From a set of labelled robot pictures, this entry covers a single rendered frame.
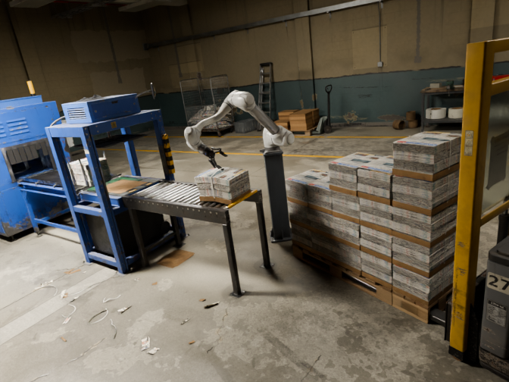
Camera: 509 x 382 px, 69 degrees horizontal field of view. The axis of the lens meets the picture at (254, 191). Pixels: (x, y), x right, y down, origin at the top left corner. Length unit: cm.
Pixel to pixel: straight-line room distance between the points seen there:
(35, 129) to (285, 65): 690
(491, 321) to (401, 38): 787
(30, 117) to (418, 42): 780
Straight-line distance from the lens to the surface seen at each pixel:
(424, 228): 267
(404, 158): 259
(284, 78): 1086
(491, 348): 265
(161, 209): 353
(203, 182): 320
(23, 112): 603
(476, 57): 208
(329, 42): 1023
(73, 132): 387
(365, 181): 283
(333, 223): 320
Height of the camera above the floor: 189
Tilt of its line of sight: 19 degrees down
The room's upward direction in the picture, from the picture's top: 8 degrees counter-clockwise
